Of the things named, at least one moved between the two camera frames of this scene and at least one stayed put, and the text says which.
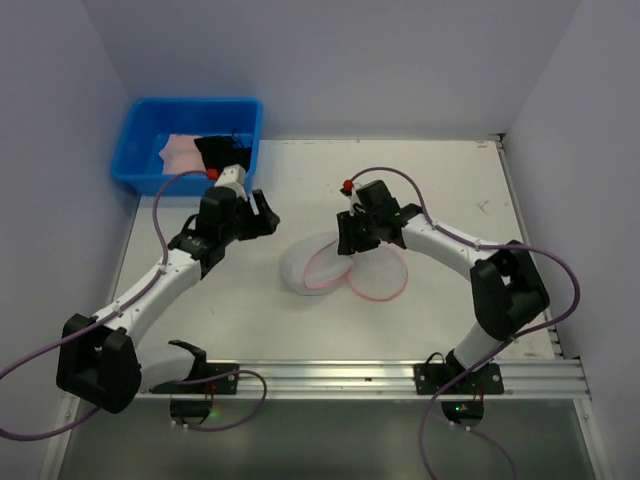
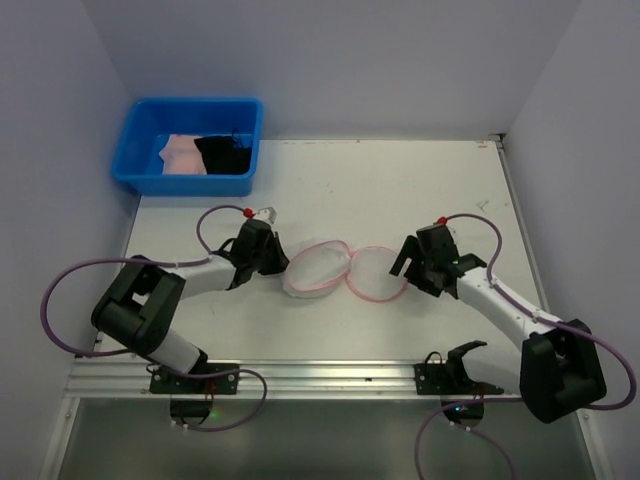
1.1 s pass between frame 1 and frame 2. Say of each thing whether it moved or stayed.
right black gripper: moved
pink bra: stayed
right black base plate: stayed
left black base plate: stayed
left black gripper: moved
